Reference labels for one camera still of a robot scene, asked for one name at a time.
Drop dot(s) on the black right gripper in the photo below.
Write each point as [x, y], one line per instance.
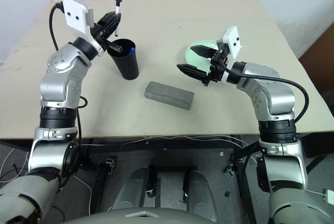
[217, 64]

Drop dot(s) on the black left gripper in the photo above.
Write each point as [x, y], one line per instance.
[100, 32]

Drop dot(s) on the pale green plate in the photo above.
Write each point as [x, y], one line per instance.
[195, 60]

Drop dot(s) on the blue capped marker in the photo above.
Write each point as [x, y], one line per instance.
[131, 51]

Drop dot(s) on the grey glasses case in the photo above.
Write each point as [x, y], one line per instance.
[169, 96]

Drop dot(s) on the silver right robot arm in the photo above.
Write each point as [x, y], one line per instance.
[271, 98]

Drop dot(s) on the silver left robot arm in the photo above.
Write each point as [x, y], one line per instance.
[60, 83]

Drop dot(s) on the black plastic cup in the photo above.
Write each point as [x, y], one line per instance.
[128, 67]

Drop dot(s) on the metal floor latch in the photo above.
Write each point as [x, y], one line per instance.
[231, 169]
[111, 165]

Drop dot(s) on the brown board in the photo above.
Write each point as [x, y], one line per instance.
[321, 57]

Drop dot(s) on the grey rounded robot leg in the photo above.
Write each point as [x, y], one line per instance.
[201, 195]
[133, 190]

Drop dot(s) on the small black floor block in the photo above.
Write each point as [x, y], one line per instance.
[227, 193]

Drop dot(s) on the grey robot torso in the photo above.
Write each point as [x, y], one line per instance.
[141, 216]

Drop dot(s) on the white small device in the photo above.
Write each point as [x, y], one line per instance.
[328, 195]

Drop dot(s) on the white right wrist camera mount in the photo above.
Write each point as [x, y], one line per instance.
[233, 38]

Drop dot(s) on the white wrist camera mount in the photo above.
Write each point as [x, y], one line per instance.
[233, 38]
[75, 12]

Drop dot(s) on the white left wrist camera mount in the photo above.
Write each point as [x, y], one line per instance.
[75, 12]

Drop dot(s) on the black table frame beam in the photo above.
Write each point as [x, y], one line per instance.
[161, 145]

